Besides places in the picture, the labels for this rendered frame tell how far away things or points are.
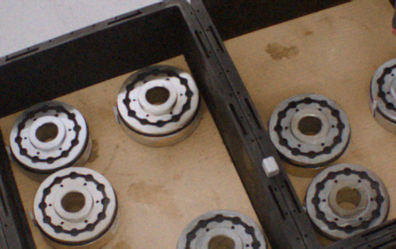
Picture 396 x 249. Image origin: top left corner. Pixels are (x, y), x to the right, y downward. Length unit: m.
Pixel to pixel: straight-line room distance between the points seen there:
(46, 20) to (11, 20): 0.06
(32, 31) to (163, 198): 0.46
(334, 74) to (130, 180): 0.30
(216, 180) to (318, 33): 0.26
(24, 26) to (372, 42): 0.56
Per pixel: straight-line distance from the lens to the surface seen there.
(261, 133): 1.08
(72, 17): 1.51
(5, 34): 1.52
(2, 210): 1.07
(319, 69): 1.26
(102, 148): 1.21
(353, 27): 1.31
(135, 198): 1.17
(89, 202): 1.13
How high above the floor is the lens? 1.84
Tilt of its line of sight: 57 degrees down
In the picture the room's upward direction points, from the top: 7 degrees counter-clockwise
